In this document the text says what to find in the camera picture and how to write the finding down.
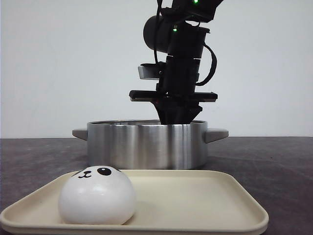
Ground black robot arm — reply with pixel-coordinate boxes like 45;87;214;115
129;0;221;125

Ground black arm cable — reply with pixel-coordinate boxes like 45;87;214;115
195;43;218;86

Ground stainless steel pot grey handles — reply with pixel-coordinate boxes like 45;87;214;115
72;120;229;169

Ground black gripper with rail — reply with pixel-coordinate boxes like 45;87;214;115
129;56;218;125

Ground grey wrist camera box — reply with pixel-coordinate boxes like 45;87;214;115
138;62;166;80

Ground panda bun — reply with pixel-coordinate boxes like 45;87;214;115
58;165;136;225

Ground beige rectangular tray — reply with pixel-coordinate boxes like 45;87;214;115
0;170;269;235

